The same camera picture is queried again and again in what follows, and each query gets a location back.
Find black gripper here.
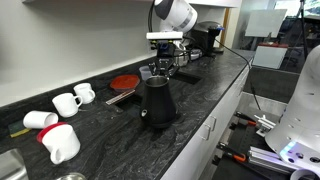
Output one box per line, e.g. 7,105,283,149
148,41,180,78

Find black gooseneck kettle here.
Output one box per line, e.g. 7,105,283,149
139,76,177,128

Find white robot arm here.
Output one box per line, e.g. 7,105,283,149
153,0,320,179

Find clear plastic cup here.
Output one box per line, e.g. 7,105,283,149
139,66,152,80

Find striped chopstick packet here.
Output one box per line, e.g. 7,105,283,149
106,89,135,105

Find black coffee maker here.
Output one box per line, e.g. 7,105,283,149
191,21,224,57

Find white mug upright right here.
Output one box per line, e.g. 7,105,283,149
74,83,96,104

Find white mug upright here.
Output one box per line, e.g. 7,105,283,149
52,93,83,118
74,83,96,104

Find white cabinet front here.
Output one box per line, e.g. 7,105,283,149
160,65,250,180

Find orange black clamp upper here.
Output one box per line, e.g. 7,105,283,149
234,111,257,126

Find orange black clamp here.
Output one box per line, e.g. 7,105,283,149
217,142,246,162
234,111,257,126

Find white mug upright left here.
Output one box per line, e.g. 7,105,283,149
52,93,83,118

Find white board panel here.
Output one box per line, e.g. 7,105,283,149
245,9,287,37

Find orange black clamp lower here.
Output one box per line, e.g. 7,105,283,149
217,142,246,162

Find large white mug red rim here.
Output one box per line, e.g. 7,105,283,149
37,122,81,164

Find white mug lying down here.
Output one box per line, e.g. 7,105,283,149
23,111,58,129

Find yellow green sponge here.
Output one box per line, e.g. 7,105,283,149
8,121,30,138

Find stainless steel sink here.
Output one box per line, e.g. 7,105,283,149
0,148,29,180

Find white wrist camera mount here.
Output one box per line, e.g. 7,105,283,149
146,31,183,40

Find black power cable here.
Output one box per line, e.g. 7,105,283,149
214,38,263,111

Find aluminium extrusion rail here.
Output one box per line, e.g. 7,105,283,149
248,146,296,174

